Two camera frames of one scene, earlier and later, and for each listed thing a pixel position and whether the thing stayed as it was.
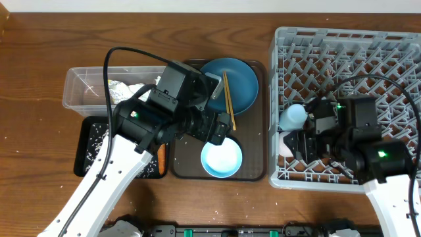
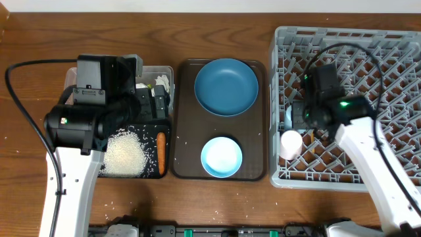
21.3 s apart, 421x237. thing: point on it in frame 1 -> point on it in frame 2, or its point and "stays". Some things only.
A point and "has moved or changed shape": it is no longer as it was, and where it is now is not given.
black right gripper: (304, 147) -> (298, 121)
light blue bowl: (223, 160) stays
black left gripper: (208, 133) -> (147, 111)
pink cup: (284, 150) stays
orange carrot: (161, 152) stays
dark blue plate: (243, 83) stays
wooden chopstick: (231, 103) has moved or changed shape
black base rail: (261, 230) stays
